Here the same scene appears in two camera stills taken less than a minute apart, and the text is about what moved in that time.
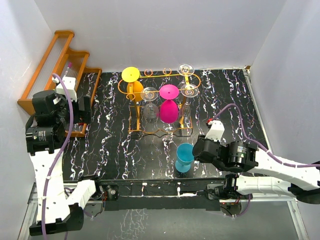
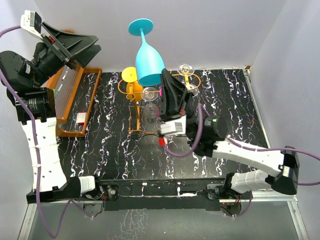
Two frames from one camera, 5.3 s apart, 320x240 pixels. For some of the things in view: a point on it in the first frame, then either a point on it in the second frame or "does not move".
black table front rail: (175, 193) does not move
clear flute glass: (186, 69) does not move
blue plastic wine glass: (185, 157) → (149, 64)
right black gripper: (202, 137) → (175, 98)
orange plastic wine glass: (134, 89) does not move
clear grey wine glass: (151, 111) does not move
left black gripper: (82, 115) → (64, 46)
